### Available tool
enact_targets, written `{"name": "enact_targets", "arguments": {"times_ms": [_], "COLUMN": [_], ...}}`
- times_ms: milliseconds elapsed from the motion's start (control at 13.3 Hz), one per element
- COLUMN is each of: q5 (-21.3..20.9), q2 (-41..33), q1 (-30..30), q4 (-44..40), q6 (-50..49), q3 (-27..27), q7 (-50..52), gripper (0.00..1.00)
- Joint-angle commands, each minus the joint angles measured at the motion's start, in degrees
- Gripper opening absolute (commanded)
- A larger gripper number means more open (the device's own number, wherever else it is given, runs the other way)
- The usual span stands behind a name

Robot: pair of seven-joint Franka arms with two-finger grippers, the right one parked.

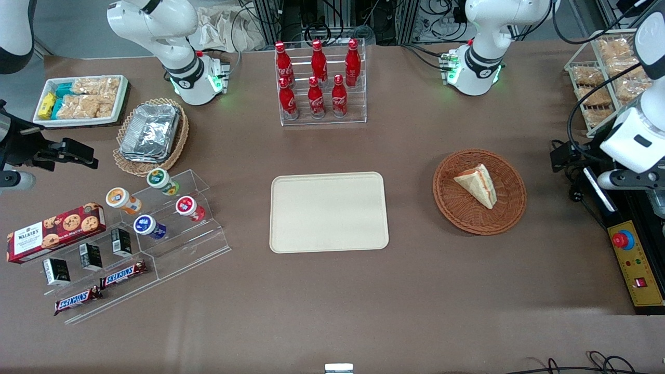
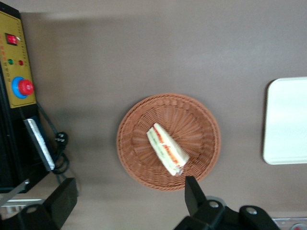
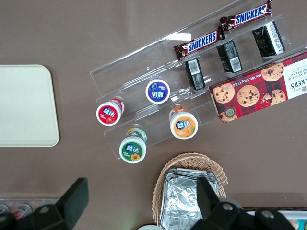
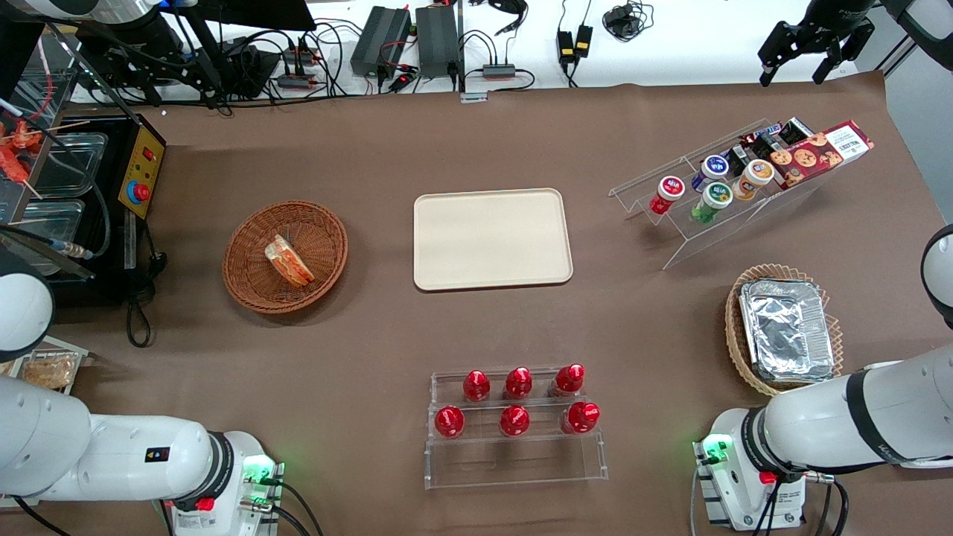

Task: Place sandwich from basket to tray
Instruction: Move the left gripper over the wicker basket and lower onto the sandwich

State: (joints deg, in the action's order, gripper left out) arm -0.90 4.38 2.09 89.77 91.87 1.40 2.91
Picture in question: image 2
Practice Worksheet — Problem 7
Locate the black power cable with plug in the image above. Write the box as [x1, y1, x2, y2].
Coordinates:
[35, 103, 71, 185]

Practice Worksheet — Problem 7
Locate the black sealing machine yellow panel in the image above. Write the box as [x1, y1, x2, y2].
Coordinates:
[0, 4, 56, 207]

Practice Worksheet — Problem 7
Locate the clear acrylic bottle rack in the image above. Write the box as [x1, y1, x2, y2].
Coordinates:
[273, 217, 307, 230]

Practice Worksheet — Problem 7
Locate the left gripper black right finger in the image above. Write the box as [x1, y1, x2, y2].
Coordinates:
[172, 176, 226, 230]

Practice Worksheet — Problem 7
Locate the cream plastic tray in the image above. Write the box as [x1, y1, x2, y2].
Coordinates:
[262, 76, 307, 165]

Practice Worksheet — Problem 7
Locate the triangular sandwich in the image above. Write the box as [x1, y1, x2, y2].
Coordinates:
[146, 122, 190, 177]

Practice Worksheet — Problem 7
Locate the round brown wicker basket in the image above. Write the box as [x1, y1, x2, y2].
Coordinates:
[117, 92, 221, 192]

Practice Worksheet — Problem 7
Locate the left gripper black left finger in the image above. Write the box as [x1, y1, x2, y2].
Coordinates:
[42, 177, 79, 230]

